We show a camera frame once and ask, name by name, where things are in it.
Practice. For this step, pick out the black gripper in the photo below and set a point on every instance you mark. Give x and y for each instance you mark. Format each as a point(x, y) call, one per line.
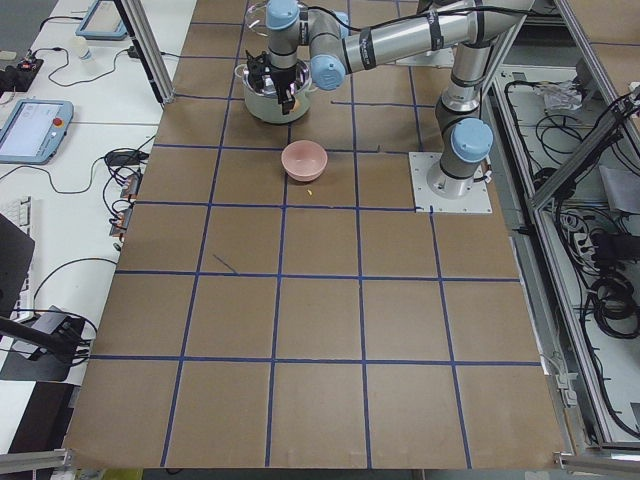
point(281, 78)

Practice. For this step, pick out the glass pot lid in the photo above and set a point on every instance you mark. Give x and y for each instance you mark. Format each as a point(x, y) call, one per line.
point(255, 18)

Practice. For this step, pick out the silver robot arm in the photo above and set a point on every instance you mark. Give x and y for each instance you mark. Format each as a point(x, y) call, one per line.
point(338, 50)

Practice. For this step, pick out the pink bowl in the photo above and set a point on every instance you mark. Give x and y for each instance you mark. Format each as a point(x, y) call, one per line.
point(304, 160)

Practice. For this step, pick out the black power adapter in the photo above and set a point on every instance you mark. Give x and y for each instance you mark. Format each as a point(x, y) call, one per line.
point(125, 157)

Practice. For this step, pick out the far blue teach pendant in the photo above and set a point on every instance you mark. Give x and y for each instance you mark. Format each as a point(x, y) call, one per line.
point(102, 21)

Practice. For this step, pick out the blue teach pendant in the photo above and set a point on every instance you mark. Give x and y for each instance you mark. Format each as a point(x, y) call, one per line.
point(102, 21)
point(34, 131)

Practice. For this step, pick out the white plastic cup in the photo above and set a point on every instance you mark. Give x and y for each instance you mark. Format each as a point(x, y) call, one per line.
point(82, 49)

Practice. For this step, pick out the near blue teach pendant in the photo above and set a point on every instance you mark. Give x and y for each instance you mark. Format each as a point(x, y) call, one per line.
point(34, 131)

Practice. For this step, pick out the white keyboard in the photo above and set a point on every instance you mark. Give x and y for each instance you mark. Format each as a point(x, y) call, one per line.
point(19, 212)

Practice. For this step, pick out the aluminium frame post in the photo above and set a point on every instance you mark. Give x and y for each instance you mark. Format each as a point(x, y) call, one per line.
point(139, 30)

